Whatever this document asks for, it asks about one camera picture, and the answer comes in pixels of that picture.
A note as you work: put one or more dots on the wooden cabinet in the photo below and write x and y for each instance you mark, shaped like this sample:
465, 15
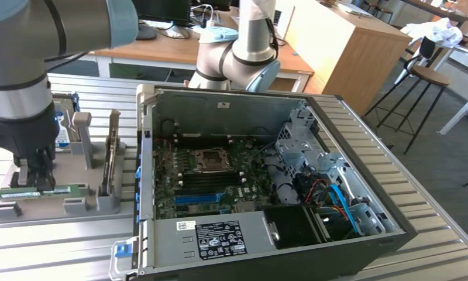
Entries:
334, 58

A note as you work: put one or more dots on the graphics card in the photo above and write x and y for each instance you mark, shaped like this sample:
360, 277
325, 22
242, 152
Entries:
110, 158

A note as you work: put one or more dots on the white table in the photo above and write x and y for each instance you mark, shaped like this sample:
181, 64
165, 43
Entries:
465, 87

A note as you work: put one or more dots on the black stool with wooden seat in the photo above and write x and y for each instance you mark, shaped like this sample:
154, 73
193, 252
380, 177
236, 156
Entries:
430, 75

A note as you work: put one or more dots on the grey parts rack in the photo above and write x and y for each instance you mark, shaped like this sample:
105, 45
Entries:
81, 210

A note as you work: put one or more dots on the grey power supply with label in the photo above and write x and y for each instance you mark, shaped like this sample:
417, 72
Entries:
174, 246

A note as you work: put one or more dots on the hard disk with blue label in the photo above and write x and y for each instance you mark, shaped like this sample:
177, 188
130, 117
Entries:
63, 128

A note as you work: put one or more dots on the blue expansion slot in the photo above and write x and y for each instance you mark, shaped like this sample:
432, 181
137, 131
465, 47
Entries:
198, 200

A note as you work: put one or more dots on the metal disk bay cage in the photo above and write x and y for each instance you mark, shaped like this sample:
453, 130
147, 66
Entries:
300, 146

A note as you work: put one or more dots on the black chair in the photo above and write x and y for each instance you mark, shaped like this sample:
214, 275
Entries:
426, 48

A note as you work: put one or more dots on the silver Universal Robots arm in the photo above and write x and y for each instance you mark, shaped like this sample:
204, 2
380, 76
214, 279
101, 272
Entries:
18, 35

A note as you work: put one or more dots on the black open PC case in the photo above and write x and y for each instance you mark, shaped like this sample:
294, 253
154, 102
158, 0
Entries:
334, 257

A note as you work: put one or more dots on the black RAM slot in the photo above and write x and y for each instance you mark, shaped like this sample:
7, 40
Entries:
213, 181
213, 178
212, 175
214, 185

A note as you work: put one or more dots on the blue case latch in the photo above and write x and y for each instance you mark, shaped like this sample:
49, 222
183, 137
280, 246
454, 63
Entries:
119, 251

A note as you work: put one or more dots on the green RAM stick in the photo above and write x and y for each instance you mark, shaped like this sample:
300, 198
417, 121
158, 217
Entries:
10, 193

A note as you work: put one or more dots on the green motherboard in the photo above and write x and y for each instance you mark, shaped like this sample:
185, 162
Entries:
170, 181

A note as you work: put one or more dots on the wooden desk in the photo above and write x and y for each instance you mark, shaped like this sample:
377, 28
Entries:
163, 49

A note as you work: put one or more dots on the CPU socket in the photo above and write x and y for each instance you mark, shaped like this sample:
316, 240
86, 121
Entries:
212, 161

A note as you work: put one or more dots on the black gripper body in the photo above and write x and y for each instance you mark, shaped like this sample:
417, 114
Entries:
26, 131

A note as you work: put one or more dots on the white crumpled cloth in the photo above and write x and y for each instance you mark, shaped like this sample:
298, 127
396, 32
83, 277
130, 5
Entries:
444, 30

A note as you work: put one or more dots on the black monitor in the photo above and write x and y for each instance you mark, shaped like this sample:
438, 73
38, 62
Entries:
163, 10

